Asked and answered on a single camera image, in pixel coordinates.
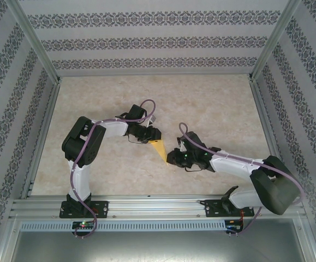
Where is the yellow cloth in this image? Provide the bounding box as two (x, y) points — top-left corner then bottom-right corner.
(149, 139), (171, 166)

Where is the aluminium side rail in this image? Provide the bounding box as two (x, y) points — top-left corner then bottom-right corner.
(20, 80), (63, 199)
(249, 79), (294, 197)

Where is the long aluminium mounting rail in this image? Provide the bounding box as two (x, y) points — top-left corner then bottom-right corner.
(9, 194), (307, 219)

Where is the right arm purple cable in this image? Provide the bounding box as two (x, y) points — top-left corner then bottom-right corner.
(178, 123), (305, 238)

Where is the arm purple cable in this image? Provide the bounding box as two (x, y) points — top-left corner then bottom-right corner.
(70, 99), (156, 240)
(178, 123), (305, 238)

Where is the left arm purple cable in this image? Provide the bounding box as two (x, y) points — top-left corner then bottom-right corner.
(70, 99), (156, 240)

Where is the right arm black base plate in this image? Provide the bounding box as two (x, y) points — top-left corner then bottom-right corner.
(204, 199), (255, 218)

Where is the slotted grey cable duct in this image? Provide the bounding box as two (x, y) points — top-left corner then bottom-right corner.
(20, 220), (226, 232)

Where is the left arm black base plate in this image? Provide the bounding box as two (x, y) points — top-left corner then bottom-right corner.
(59, 200), (109, 219)

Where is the aluminium frame post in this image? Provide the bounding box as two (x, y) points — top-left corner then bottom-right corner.
(9, 0), (62, 85)
(249, 0), (303, 81)

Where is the grey metal panel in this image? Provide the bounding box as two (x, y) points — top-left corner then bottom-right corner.
(9, 230), (308, 262)

